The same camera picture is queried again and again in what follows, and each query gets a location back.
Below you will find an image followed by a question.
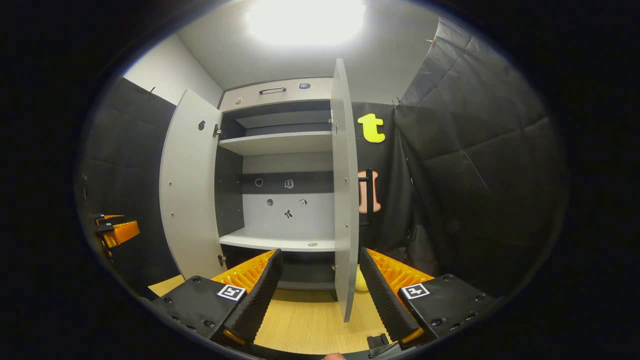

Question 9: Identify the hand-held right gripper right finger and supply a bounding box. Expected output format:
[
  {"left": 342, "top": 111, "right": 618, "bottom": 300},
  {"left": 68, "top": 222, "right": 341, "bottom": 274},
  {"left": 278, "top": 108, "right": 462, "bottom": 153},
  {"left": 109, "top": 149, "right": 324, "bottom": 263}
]
[{"left": 359, "top": 247, "right": 501, "bottom": 357}]

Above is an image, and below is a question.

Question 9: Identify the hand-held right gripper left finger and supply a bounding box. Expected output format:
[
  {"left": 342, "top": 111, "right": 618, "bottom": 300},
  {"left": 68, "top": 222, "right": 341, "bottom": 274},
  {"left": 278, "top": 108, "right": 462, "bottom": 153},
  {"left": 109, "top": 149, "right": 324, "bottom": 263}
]
[{"left": 151, "top": 248, "right": 284, "bottom": 351}]

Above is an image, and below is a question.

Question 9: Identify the grey cabinet door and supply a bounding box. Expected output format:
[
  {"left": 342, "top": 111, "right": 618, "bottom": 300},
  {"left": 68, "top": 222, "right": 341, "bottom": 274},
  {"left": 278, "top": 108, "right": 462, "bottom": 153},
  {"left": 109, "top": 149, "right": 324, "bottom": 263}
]
[
  {"left": 159, "top": 89, "right": 227, "bottom": 281},
  {"left": 330, "top": 58, "right": 360, "bottom": 323}
]

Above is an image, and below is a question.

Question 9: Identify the grey double-door shoe cabinet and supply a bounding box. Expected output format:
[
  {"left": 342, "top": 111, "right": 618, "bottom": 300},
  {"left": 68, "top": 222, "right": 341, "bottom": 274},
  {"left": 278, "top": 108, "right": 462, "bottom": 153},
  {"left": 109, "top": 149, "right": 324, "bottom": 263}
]
[{"left": 159, "top": 58, "right": 361, "bottom": 323}]

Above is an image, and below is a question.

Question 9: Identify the grey cabinet bottom shelf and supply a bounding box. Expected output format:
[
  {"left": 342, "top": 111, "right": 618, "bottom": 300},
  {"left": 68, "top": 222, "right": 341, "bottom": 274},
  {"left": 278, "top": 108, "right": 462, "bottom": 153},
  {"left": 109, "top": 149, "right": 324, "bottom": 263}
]
[{"left": 219, "top": 227, "right": 337, "bottom": 252}]

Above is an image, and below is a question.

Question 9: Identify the grey cabinet shelf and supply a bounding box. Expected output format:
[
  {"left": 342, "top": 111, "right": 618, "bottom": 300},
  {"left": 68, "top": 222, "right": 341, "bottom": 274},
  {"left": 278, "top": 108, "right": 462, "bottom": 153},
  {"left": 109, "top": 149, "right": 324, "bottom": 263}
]
[
  {"left": 219, "top": 227, "right": 337, "bottom": 252},
  {"left": 218, "top": 131, "right": 334, "bottom": 157}
]

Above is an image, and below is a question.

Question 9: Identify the black backdrop cloth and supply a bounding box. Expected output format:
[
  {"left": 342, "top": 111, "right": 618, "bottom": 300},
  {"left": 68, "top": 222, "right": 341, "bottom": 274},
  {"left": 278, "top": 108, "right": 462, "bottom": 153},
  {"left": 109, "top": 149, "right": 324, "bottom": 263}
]
[{"left": 77, "top": 20, "right": 571, "bottom": 301}]

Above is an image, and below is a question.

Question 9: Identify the ceiling light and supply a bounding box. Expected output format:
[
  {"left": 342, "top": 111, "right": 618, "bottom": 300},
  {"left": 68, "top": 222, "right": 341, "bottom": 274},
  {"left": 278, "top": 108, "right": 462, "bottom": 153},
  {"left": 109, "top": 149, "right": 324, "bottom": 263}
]
[{"left": 245, "top": 0, "right": 368, "bottom": 48}]

